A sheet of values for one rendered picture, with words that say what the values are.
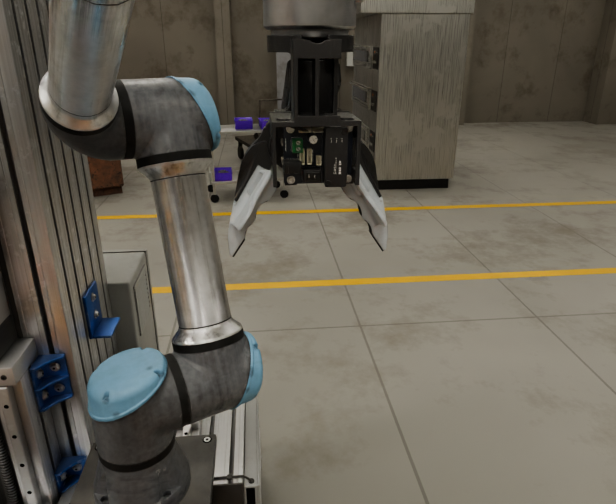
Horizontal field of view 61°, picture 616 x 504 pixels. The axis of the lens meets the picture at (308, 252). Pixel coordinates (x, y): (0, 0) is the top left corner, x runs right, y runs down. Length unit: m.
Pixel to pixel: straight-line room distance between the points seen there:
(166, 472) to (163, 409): 0.12
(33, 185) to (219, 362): 0.39
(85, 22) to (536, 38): 12.61
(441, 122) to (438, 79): 0.49
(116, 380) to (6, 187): 0.34
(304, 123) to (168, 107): 0.42
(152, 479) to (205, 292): 0.29
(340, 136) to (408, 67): 5.95
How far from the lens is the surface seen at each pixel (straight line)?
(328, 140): 0.42
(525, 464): 2.63
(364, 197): 0.48
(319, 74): 0.44
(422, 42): 6.40
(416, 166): 6.57
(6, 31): 0.87
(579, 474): 2.68
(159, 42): 11.67
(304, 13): 0.42
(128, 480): 0.89
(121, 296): 1.21
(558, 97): 13.43
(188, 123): 0.81
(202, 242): 0.82
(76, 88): 0.68
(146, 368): 0.82
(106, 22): 0.57
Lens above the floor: 1.72
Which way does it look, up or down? 22 degrees down
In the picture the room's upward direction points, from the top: straight up
